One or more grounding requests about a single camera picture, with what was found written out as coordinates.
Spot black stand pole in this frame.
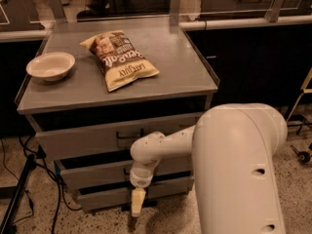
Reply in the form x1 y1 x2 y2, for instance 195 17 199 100
0 154 35 234

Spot sea salt chips bag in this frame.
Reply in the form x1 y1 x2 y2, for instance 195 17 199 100
80 30 159 92

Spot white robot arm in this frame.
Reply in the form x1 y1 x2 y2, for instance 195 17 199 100
130 103 288 234

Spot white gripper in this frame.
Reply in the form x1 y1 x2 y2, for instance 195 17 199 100
130 166 154 217

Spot white bowl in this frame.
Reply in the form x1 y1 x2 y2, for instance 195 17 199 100
26 52 75 82

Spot white railing bar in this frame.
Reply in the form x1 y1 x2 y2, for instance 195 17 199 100
179 15 312 31

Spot grey drawer cabinet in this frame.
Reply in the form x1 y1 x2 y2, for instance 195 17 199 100
18 17 217 212

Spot grey top drawer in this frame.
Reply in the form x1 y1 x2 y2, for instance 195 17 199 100
36 112 202 160

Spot grey bottom drawer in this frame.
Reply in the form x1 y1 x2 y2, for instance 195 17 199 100
77 171 194 212

